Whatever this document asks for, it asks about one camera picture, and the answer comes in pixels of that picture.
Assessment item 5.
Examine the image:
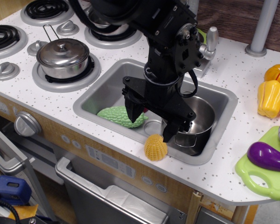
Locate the green toy bitter gourd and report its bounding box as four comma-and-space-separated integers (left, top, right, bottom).
97, 106, 148, 128

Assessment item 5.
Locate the yellow toy bell pepper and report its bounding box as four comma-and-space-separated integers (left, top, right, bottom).
257, 80, 280, 118

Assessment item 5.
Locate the silver toy faucet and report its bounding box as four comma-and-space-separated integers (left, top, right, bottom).
195, 26, 219, 78

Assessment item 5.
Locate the silver oven door handle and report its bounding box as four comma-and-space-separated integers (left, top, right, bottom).
0, 130, 28, 176

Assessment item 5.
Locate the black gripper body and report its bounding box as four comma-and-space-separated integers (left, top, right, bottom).
122, 76, 196, 122

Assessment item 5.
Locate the silver stove knob middle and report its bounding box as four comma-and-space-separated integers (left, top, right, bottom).
27, 40, 48, 56

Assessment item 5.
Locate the silver stove knob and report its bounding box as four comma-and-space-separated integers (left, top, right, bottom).
56, 20, 79, 36
0, 62, 20, 81
27, 40, 48, 56

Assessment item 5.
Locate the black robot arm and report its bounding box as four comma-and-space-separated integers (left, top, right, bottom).
91, 0, 203, 142

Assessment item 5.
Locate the grey toy sink basin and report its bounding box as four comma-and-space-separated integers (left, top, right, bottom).
72, 58, 238, 166

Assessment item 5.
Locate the silver stove knob back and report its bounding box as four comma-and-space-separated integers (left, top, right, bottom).
56, 20, 79, 36

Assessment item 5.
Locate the grey support pole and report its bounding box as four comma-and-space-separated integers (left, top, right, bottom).
245, 0, 279, 57

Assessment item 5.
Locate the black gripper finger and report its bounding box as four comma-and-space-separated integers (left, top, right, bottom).
125, 94, 144, 123
162, 119, 184, 143

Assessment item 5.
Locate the silver oven dial knob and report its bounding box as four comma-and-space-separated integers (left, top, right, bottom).
14, 111, 42, 137

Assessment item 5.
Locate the lidded steel pot on stove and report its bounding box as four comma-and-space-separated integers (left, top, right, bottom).
36, 38, 91, 79

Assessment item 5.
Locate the black cable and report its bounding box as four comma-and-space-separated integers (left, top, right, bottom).
0, 199, 21, 224

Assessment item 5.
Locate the silver dishwasher door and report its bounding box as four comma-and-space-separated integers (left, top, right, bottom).
55, 157, 187, 224

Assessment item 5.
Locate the front right stove burner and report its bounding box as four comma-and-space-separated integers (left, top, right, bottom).
32, 53, 101, 93

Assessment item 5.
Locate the stove burner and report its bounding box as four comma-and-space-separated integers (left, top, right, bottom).
20, 0, 74, 27
84, 6, 143, 49
0, 25, 28, 59
32, 53, 101, 93

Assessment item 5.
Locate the back right stove burner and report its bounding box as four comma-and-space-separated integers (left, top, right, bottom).
84, 6, 143, 49

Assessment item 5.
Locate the front left stove burner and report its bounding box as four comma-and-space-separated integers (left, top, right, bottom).
0, 25, 28, 59

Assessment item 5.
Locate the purple toy eggplant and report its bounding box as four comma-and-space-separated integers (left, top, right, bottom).
247, 142, 280, 172

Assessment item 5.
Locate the steel pot in sink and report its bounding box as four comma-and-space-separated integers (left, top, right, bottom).
168, 96, 216, 154

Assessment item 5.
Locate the yellow toy corn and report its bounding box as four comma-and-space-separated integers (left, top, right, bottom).
144, 134, 168, 161

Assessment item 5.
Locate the silver stove knob front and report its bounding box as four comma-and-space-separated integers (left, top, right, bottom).
0, 62, 20, 81

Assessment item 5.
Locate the back left stove burner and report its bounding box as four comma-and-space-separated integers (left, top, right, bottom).
20, 0, 74, 27

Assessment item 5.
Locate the orange toy pepper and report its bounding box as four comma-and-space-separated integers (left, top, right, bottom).
264, 64, 280, 83

